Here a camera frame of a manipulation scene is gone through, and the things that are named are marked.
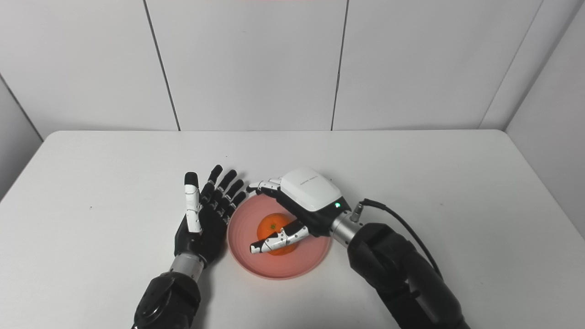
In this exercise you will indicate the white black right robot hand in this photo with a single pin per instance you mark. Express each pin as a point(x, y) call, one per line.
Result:
point(308, 194)

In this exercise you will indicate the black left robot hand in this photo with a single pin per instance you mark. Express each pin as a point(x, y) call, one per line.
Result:
point(208, 228)

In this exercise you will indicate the orange fruit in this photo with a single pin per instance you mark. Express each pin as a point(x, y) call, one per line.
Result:
point(270, 225)

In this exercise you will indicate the pink plastic plate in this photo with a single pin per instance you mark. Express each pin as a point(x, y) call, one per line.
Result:
point(299, 265)

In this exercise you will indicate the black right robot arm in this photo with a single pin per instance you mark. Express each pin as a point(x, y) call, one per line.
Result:
point(397, 274)

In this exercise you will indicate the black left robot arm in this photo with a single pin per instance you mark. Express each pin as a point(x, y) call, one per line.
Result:
point(167, 299)

